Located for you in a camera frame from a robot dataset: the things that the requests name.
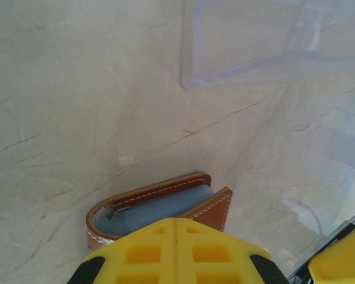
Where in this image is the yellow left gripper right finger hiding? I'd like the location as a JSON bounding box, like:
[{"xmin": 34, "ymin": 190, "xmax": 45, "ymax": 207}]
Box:
[{"xmin": 176, "ymin": 217, "xmax": 291, "ymax": 284}]

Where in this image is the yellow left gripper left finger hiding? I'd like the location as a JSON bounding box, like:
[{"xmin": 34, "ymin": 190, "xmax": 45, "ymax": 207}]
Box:
[{"xmin": 66, "ymin": 217, "xmax": 178, "ymax": 284}]

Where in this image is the brown leather card holder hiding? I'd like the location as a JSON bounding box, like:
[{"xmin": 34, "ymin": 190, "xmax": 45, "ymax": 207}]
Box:
[{"xmin": 85, "ymin": 171, "xmax": 234, "ymax": 246}]

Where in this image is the clear plastic box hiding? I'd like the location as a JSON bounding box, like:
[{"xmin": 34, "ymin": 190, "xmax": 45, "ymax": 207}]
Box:
[{"xmin": 179, "ymin": 0, "xmax": 355, "ymax": 89}]

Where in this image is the long aluminium base rail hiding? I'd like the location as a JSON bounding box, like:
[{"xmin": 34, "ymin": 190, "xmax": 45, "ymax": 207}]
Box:
[{"xmin": 286, "ymin": 204, "xmax": 355, "ymax": 284}]

